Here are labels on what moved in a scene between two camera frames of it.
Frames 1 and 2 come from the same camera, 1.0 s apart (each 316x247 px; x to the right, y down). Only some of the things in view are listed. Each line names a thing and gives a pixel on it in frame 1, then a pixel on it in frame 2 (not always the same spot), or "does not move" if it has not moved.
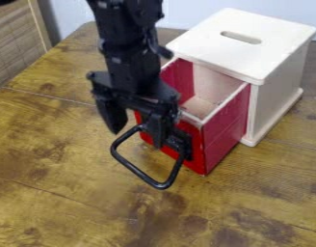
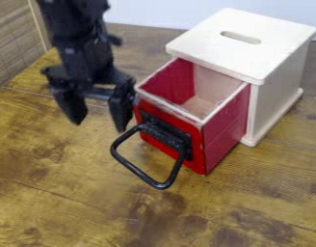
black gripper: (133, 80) to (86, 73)
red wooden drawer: (213, 113) does not move
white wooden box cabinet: (257, 49) does not move
